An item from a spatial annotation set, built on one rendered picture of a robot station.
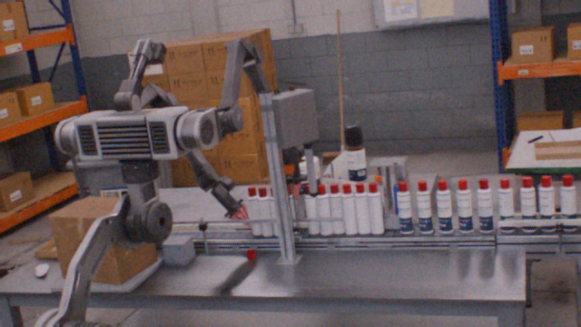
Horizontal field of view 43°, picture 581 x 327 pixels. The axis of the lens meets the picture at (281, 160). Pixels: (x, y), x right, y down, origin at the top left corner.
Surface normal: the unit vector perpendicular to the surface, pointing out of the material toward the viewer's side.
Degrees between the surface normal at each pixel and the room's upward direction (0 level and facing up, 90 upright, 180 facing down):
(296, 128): 90
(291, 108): 90
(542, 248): 90
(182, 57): 90
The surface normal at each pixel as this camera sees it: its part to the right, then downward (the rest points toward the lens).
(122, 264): 0.88, 0.00
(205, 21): -0.38, 0.28
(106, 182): -0.06, 0.32
